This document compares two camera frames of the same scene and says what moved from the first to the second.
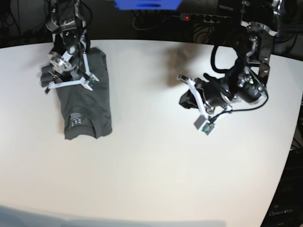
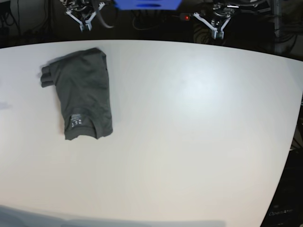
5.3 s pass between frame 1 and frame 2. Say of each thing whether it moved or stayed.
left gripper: moved
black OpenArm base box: stayed
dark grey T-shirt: stayed
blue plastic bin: stayed
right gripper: moved
